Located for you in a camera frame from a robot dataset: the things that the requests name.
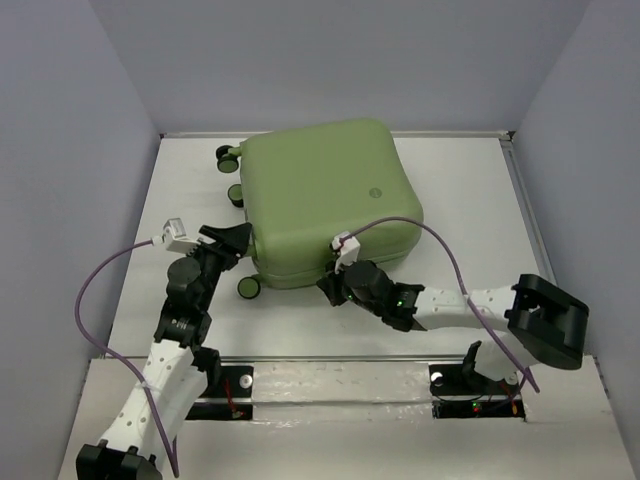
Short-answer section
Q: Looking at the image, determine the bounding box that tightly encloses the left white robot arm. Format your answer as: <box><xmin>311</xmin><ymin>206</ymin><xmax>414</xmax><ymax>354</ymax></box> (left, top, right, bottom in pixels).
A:
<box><xmin>75</xmin><ymin>218</ymin><xmax>252</xmax><ymax>479</ymax></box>

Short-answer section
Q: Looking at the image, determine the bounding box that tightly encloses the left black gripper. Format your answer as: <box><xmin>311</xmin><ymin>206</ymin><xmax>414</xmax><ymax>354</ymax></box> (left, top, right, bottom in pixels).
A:
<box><xmin>184</xmin><ymin>223</ymin><xmax>253</xmax><ymax>310</ymax></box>

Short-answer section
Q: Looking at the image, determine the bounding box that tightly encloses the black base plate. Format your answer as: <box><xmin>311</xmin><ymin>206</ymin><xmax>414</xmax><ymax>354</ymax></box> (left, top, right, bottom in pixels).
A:
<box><xmin>429</xmin><ymin>363</ymin><xmax>526</xmax><ymax>420</ymax></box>
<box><xmin>186</xmin><ymin>364</ymin><xmax>254</xmax><ymax>421</ymax></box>

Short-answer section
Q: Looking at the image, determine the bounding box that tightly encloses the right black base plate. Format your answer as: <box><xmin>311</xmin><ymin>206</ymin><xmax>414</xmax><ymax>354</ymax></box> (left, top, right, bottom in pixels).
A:
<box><xmin>429</xmin><ymin>363</ymin><xmax>526</xmax><ymax>420</ymax></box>

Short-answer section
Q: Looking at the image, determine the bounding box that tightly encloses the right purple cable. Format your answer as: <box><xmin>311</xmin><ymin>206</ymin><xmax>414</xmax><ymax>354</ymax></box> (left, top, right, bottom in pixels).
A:
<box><xmin>337</xmin><ymin>216</ymin><xmax>541</xmax><ymax>416</ymax></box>

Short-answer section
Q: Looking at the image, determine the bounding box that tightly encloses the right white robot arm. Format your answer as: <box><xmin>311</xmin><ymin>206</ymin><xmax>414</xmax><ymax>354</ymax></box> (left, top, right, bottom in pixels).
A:
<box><xmin>316</xmin><ymin>261</ymin><xmax>590</xmax><ymax>392</ymax></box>

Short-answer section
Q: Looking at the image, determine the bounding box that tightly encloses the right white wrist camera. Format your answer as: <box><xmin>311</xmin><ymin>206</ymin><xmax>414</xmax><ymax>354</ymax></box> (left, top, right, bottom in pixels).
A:
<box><xmin>330</xmin><ymin>231</ymin><xmax>361</xmax><ymax>273</ymax></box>

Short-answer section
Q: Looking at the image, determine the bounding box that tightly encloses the white front cover board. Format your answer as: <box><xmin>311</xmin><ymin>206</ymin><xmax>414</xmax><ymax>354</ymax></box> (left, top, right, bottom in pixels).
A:
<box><xmin>55</xmin><ymin>355</ymin><xmax>631</xmax><ymax>480</ymax></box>

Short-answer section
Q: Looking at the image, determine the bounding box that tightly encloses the green hard-shell suitcase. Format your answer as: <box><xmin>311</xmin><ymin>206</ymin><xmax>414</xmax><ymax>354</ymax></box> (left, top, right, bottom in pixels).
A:
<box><xmin>215</xmin><ymin>118</ymin><xmax>424</xmax><ymax>289</ymax></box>

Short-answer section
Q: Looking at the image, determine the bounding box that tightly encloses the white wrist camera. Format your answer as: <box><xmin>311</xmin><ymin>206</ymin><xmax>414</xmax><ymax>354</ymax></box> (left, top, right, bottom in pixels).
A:
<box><xmin>330</xmin><ymin>231</ymin><xmax>361</xmax><ymax>273</ymax></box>
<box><xmin>161</xmin><ymin>218</ymin><xmax>198</xmax><ymax>255</ymax></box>

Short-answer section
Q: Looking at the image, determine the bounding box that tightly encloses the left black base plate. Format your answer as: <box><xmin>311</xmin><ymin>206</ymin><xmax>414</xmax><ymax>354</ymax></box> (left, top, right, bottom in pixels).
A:
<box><xmin>186</xmin><ymin>364</ymin><xmax>254</xmax><ymax>421</ymax></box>

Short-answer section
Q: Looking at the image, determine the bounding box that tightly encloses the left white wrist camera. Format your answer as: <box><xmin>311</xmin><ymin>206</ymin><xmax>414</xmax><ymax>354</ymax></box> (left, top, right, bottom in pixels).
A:
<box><xmin>161</xmin><ymin>218</ymin><xmax>198</xmax><ymax>255</ymax></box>

